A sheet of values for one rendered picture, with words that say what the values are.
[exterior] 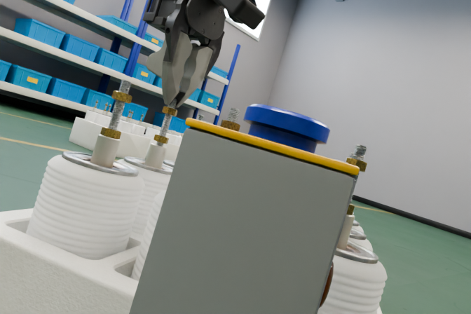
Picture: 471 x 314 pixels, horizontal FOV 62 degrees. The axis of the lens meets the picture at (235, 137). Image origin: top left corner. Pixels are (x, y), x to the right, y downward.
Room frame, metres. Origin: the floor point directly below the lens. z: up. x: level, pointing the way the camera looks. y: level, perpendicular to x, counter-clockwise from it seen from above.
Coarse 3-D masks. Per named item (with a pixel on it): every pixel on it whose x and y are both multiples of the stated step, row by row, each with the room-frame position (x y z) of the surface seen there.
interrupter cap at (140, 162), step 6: (126, 156) 0.51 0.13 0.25; (132, 162) 0.48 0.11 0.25; (138, 162) 0.51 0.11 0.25; (144, 162) 0.53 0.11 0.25; (144, 168) 0.48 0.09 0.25; (150, 168) 0.48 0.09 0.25; (156, 168) 0.48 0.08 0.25; (162, 168) 0.53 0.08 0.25; (168, 168) 0.53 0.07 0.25; (168, 174) 0.49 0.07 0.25
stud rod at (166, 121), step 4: (176, 100) 0.51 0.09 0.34; (172, 104) 0.51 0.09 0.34; (172, 108) 0.51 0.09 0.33; (168, 116) 0.51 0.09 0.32; (164, 120) 0.51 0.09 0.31; (168, 120) 0.51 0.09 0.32; (164, 124) 0.51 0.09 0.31; (168, 124) 0.51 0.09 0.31; (164, 128) 0.51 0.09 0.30; (168, 128) 0.51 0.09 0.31; (160, 132) 0.51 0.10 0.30; (164, 132) 0.51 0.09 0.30; (164, 136) 0.51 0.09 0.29; (156, 144) 0.51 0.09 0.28; (160, 144) 0.51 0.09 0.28
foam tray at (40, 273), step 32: (0, 224) 0.36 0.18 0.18; (0, 256) 0.33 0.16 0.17; (32, 256) 0.32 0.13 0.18; (64, 256) 0.33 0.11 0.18; (128, 256) 0.38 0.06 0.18; (0, 288) 0.33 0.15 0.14; (32, 288) 0.32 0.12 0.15; (64, 288) 0.31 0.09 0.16; (96, 288) 0.31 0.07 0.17; (128, 288) 0.31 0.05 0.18
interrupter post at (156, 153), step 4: (152, 144) 0.51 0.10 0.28; (152, 148) 0.50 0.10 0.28; (156, 148) 0.50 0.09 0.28; (160, 148) 0.50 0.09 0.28; (164, 148) 0.51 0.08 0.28; (148, 152) 0.51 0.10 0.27; (152, 152) 0.50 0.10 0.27; (156, 152) 0.50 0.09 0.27; (160, 152) 0.50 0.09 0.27; (164, 152) 0.51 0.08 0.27; (148, 156) 0.51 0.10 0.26; (152, 156) 0.50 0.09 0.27; (156, 156) 0.50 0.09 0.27; (160, 156) 0.50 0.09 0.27; (164, 156) 0.51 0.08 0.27; (148, 160) 0.50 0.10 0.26; (152, 160) 0.50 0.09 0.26; (156, 160) 0.50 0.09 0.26; (160, 160) 0.51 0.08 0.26; (144, 164) 0.51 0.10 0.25; (148, 164) 0.50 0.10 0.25; (152, 164) 0.50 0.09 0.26; (156, 164) 0.50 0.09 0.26; (160, 164) 0.51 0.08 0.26; (160, 168) 0.51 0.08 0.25
